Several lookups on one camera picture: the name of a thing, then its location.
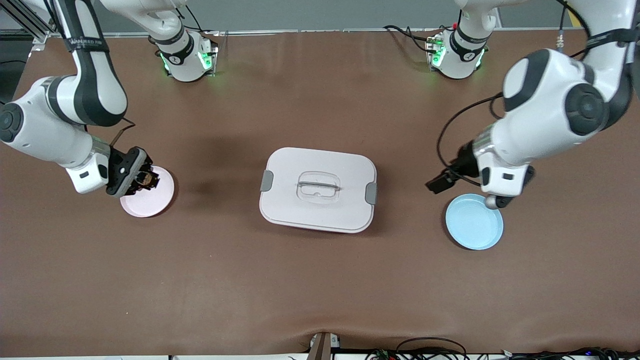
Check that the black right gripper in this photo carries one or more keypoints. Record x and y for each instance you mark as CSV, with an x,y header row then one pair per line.
x,y
123,171

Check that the black orange switch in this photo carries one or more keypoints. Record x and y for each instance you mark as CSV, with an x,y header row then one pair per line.
x,y
147,181

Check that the pink plate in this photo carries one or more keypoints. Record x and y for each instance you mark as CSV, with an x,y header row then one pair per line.
x,y
150,205

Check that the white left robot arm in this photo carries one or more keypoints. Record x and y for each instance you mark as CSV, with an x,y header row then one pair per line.
x,y
545,110

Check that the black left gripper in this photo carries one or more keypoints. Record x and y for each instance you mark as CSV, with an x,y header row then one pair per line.
x,y
464,161

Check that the white lidded box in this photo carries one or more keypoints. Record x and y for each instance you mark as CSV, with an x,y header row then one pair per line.
x,y
317,210

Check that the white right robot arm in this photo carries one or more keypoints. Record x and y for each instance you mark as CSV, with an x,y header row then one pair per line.
x,y
50,130

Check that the light blue plate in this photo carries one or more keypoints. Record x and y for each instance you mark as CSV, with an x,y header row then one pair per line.
x,y
472,222

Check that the aluminium frame post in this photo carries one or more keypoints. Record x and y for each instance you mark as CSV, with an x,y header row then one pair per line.
x,y
25,22

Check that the metal table edge rail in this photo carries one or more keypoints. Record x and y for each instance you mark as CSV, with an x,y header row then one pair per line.
x,y
325,31

